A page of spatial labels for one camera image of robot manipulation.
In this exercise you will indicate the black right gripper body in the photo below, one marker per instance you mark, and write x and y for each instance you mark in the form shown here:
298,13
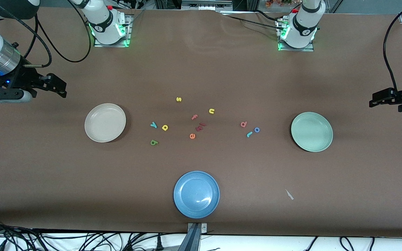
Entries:
24,78

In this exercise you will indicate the teal letter y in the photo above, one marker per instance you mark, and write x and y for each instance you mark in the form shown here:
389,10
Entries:
153,124

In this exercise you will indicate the green letter g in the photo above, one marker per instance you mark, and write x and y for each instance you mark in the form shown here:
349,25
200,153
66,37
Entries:
154,142

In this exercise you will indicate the pink letter d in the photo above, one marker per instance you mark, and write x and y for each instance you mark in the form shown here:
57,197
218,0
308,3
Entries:
244,124

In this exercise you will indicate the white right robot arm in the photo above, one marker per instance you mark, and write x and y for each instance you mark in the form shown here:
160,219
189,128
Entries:
103,24

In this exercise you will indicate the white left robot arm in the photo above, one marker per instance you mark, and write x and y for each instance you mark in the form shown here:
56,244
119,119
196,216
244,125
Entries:
304,28

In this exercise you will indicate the beige brown plate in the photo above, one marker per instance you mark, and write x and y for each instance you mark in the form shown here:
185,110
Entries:
105,122

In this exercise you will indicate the green plate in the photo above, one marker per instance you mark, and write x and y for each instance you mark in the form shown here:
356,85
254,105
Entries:
311,131

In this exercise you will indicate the white paper scrap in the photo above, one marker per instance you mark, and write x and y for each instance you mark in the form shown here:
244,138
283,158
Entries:
289,194

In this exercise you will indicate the orange background object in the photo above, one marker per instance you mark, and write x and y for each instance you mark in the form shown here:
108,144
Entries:
277,2

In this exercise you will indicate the pink letter f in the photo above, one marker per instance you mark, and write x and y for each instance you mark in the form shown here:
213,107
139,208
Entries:
194,117

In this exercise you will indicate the dark red letter k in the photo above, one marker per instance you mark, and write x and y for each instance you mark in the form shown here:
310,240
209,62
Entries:
199,128

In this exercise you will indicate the brown table cover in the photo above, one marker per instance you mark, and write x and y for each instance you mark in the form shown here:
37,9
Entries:
222,69

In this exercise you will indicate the blue plate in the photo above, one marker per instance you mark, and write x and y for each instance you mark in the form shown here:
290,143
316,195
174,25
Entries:
196,194

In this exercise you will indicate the black power plug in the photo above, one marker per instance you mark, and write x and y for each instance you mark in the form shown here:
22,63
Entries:
159,244

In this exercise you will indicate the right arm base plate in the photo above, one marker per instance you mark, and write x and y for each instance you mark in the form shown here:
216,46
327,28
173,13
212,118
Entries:
98,44

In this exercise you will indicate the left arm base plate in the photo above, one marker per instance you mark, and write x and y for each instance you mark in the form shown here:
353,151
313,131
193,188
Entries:
309,50

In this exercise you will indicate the metal frame with sockets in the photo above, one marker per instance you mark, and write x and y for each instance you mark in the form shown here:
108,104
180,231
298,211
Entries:
206,4

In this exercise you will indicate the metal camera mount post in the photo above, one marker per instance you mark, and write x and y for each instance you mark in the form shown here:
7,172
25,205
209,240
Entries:
194,237

